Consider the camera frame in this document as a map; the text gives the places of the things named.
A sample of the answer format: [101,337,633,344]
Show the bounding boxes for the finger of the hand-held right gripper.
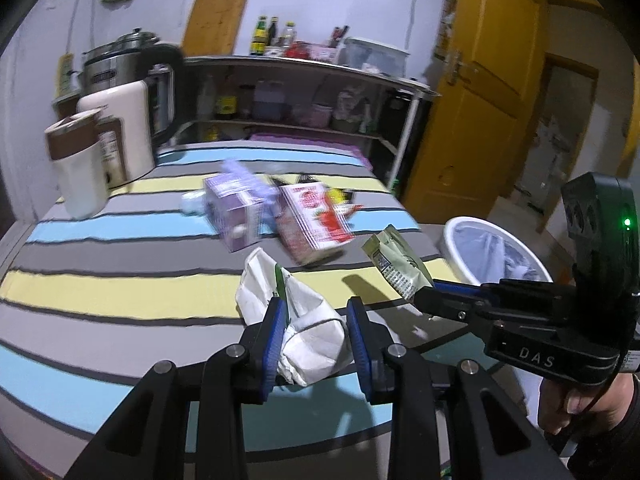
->
[411,285,490,325]
[429,279,503,302]

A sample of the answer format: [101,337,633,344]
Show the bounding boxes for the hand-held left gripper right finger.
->
[346,296,576,480]

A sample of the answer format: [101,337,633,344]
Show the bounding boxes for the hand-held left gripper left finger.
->
[65,297,290,480]

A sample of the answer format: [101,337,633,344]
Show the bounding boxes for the white paper bag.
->
[235,247,351,387]

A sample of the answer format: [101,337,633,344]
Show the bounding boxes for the white trash bin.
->
[440,216,553,291]

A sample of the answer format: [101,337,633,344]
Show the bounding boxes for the green snack packet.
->
[361,225,435,303]

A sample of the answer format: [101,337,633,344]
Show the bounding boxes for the person's right forearm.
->
[562,410,640,480]

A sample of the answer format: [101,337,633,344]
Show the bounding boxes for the person's right hand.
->
[539,374,640,437]

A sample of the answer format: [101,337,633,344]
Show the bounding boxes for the pale bin liner bag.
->
[452,225,546,283]

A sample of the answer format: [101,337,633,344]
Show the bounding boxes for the red carton box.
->
[274,182,363,265]

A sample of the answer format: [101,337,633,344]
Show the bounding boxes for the purple carton box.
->
[202,172,267,253]

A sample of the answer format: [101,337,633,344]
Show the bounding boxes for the yellow snack wrapper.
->
[324,186,357,207]

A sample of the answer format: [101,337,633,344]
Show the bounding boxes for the striped tablecloth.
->
[0,141,493,480]

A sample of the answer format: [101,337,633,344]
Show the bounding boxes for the yellow wooden door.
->
[400,0,546,223]

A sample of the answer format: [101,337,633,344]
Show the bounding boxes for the bundle of plastic bags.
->
[337,85,373,133]

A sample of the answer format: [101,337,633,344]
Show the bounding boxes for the purple liquid jug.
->
[252,80,288,122]

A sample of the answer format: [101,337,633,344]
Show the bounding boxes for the dark sauce bottle yellow label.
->
[216,77,238,121]

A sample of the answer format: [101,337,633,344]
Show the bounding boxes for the clear plastic storage box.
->
[345,36,410,72]

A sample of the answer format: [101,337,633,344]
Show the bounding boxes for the white plastic bottle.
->
[197,76,217,121]

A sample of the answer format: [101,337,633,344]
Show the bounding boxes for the cream cup with brown band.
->
[44,108,111,221]

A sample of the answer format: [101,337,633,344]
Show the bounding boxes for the cream electric kettle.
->
[76,42,185,191]

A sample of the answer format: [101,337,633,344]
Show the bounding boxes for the metal shelf rack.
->
[182,55,441,191]

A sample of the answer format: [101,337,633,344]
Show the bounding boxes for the green glass bottle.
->
[250,15,268,57]

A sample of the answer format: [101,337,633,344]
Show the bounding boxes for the wooden cutting board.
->
[181,0,250,57]

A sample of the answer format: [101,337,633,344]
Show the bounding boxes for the stainless steel pot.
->
[114,28,161,51]

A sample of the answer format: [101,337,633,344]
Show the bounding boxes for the wall poster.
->
[434,0,461,61]

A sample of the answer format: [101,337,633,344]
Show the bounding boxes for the yellow wall tag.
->
[55,54,76,98]

